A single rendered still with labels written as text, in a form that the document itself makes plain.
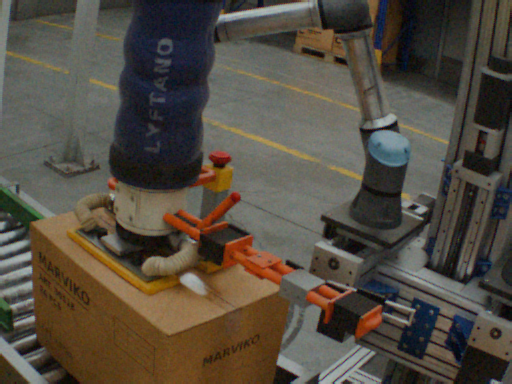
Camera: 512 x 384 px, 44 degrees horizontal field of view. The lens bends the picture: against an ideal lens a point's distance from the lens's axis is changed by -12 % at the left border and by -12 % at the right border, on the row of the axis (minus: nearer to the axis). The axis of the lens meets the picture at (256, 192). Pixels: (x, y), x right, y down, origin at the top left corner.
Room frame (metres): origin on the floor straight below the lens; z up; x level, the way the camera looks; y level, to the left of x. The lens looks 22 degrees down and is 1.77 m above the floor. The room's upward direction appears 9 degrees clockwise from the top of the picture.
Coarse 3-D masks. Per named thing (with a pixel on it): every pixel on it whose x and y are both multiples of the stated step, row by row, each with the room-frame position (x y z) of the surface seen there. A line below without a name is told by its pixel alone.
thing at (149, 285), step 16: (96, 224) 1.58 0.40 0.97; (80, 240) 1.48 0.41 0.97; (96, 240) 1.48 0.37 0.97; (96, 256) 1.43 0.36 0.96; (112, 256) 1.42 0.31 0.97; (128, 256) 1.43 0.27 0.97; (144, 256) 1.46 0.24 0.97; (128, 272) 1.37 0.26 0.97; (144, 288) 1.32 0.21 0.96; (160, 288) 1.34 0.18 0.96
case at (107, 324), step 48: (48, 240) 1.49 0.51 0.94; (48, 288) 1.49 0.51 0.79; (96, 288) 1.34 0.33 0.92; (192, 288) 1.38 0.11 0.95; (240, 288) 1.42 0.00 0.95; (48, 336) 1.50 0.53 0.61; (96, 336) 1.34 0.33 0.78; (144, 336) 1.22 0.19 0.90; (192, 336) 1.22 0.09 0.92; (240, 336) 1.35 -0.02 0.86
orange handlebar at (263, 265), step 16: (208, 176) 1.73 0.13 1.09; (176, 224) 1.43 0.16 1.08; (240, 256) 1.31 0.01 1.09; (256, 256) 1.31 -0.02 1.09; (272, 256) 1.32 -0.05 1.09; (256, 272) 1.28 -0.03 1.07; (272, 272) 1.26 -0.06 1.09; (288, 272) 1.28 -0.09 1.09; (320, 288) 1.23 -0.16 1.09; (320, 304) 1.17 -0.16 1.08
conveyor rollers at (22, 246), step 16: (0, 208) 2.41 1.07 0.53; (0, 224) 2.24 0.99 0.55; (16, 224) 2.29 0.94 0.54; (0, 240) 2.13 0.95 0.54; (16, 240) 2.19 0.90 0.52; (0, 256) 2.03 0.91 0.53; (16, 256) 2.02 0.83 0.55; (0, 272) 1.93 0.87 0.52; (16, 272) 1.91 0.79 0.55; (0, 288) 1.83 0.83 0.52; (16, 288) 1.81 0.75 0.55; (16, 304) 1.72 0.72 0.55; (32, 304) 1.75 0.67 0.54; (32, 320) 1.65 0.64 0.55; (16, 336) 1.58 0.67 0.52; (32, 336) 1.56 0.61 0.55; (48, 352) 1.50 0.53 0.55; (64, 368) 1.45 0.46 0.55
